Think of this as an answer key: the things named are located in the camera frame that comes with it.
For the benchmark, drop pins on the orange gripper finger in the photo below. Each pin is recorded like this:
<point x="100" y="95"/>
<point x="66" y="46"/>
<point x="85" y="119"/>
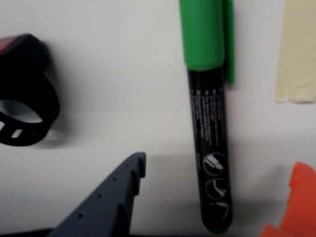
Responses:
<point x="301" y="205"/>

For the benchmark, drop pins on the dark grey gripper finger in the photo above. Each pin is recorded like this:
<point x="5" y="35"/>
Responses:
<point x="106" y="205"/>

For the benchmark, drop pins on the green cap black marker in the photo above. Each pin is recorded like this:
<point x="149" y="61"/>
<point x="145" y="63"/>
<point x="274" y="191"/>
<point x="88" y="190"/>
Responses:
<point x="207" y="111"/>

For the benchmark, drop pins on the long beige masking tape strip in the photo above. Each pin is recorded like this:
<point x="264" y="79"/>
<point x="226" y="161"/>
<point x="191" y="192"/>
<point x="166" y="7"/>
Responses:
<point x="298" y="61"/>

